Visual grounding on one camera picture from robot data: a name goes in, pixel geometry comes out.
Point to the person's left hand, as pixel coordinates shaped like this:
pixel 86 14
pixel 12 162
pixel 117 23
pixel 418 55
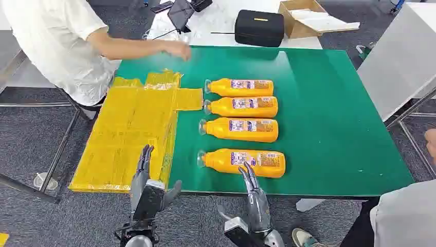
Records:
pixel 178 49

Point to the blue object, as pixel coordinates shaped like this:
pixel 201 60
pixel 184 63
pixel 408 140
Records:
pixel 396 5

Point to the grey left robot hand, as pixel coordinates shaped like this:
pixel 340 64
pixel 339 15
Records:
pixel 139 184

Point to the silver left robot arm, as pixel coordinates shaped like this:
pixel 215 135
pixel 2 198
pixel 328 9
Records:
pixel 138 241

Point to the grey table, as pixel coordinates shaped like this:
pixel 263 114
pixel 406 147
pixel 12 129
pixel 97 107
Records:
pixel 398 61

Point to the person's hand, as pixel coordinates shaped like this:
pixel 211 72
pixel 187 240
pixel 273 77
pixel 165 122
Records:
pixel 178 49
pixel 431 143

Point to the person in grey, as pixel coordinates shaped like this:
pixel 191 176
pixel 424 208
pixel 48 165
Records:
pixel 405 218

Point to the thin black rod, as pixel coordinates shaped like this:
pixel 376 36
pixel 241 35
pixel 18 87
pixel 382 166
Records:
pixel 221 33

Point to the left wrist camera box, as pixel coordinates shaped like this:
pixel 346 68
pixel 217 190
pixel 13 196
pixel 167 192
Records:
pixel 150 201

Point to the black zip case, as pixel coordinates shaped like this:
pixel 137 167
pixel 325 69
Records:
pixel 259 29

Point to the yellow floor marker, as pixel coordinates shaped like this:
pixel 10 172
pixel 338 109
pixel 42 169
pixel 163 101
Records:
pixel 3 239

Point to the person's shoe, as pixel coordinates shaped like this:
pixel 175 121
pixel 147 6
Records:
pixel 305 238

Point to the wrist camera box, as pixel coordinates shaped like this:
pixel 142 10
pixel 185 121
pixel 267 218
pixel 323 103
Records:
pixel 238 233
pixel 150 201

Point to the yellow sheet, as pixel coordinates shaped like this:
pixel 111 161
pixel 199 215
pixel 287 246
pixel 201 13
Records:
pixel 129 136

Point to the orange drink bottle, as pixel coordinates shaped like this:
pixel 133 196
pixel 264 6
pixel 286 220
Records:
pixel 219 163
pixel 221 131
pixel 221 89
pixel 223 108

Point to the green table mat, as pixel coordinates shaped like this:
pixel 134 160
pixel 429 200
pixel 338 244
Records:
pixel 323 119

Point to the black tablet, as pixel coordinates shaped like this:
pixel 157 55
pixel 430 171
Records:
pixel 180 13

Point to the white foam sheet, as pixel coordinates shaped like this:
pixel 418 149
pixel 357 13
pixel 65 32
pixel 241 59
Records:
pixel 323 22

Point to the open cardboard box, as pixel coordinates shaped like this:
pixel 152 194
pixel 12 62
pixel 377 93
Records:
pixel 296 29

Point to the black phone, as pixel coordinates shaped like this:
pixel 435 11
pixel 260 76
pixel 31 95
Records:
pixel 161 6

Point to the clear round floor disc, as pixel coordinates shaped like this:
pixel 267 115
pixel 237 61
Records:
pixel 45 181

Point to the metal table leg frame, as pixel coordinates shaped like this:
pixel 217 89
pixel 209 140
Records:
pixel 412 136
pixel 61 146

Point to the green and white object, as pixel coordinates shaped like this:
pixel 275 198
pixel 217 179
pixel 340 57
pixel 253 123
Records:
pixel 365 51

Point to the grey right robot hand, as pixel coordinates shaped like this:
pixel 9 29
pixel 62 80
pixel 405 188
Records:
pixel 259 208

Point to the black device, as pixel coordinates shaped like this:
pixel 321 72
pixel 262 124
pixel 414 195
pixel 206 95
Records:
pixel 201 4

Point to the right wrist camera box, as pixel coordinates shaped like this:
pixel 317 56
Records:
pixel 238 233

